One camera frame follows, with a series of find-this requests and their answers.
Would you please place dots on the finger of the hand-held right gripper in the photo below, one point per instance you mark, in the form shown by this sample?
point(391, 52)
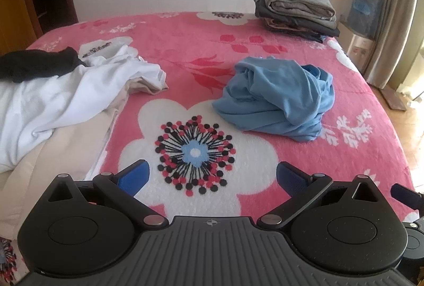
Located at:
point(405, 193)

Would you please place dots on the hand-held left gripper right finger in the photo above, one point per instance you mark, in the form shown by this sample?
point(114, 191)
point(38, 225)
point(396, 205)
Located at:
point(291, 178)

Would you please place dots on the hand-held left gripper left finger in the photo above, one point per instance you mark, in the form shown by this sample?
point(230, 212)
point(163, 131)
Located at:
point(135, 175)

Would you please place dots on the light blue printed t-shirt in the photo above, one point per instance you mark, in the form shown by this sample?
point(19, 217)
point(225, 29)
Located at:
point(281, 97)

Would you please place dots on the beige garment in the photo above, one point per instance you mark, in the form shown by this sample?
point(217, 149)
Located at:
point(59, 147)

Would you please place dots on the brown wooden board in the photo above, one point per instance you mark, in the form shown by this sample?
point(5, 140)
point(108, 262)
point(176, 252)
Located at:
point(394, 99)

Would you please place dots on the white shirt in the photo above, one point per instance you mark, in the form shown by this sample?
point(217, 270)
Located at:
point(49, 107)

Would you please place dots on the pink floral blanket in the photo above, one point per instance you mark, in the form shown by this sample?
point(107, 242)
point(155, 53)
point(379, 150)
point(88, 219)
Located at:
point(198, 51)

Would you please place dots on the pale cardboard box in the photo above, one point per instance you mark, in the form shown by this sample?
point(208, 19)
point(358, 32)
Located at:
point(359, 47)

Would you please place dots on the black garment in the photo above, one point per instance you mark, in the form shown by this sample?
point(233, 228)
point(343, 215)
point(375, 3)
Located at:
point(33, 64)

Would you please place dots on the brown patterned folded garment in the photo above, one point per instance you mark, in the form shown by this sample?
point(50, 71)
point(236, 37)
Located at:
point(281, 26)

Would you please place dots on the dark grey folded garment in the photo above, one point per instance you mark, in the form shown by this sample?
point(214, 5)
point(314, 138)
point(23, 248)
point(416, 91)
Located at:
point(291, 18)

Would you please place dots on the blue plastic bag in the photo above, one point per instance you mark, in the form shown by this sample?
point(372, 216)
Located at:
point(364, 8)

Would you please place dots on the beige curtain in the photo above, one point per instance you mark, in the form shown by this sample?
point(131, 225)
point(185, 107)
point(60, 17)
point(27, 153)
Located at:
point(394, 8)

